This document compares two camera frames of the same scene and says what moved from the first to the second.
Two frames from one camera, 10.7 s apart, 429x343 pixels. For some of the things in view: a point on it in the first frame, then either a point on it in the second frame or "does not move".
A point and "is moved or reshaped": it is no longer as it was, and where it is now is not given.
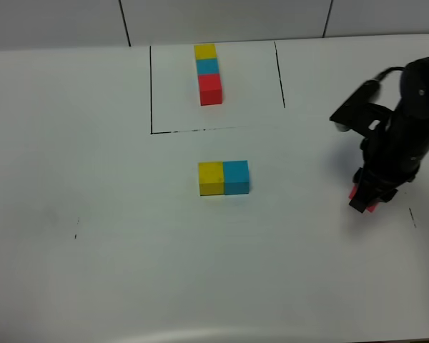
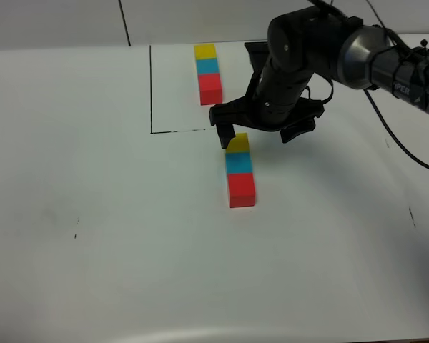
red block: x=370 y=208 -> x=242 y=189
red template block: x=210 y=89 does not move
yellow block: x=211 y=178 -> x=239 y=143
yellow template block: x=205 y=51 does not move
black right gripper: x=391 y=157 -> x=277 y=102
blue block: x=237 y=177 is moved or reshaped
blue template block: x=209 y=66 does not move
